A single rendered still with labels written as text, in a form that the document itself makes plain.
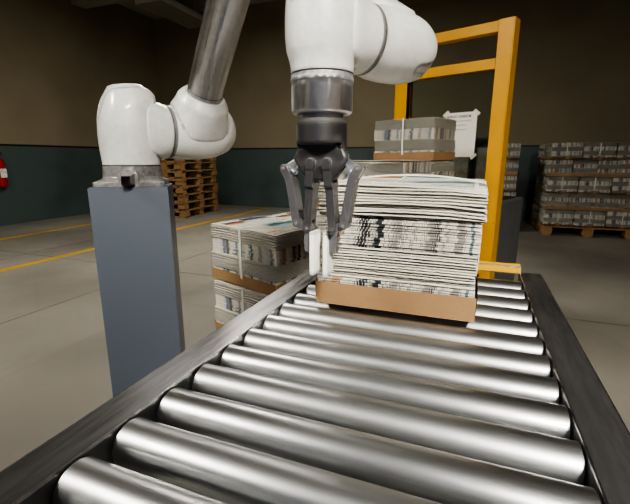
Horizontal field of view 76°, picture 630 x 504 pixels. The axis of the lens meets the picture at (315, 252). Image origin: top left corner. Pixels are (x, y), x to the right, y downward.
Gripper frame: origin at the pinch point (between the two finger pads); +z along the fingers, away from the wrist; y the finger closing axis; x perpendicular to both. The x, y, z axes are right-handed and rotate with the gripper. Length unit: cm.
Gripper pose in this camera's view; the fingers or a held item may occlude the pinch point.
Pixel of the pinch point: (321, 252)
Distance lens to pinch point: 64.2
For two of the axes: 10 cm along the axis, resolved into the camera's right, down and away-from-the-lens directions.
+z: 0.0, 9.7, 2.2
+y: -9.3, -0.8, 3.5
